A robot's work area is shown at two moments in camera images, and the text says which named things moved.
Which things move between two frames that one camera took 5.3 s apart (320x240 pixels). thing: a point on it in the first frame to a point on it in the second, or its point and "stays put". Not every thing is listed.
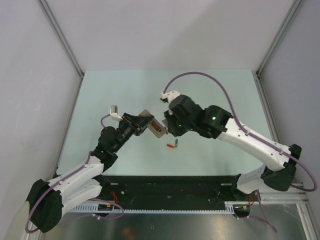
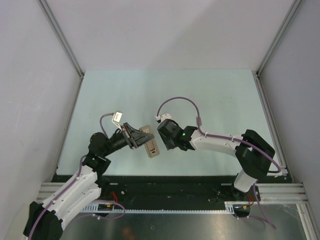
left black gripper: x=133 y=121 to x=131 y=134
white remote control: x=154 y=126 to x=151 y=145
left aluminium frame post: x=63 y=36 stays put
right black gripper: x=172 y=128 to x=168 y=145
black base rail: x=172 y=192 stays put
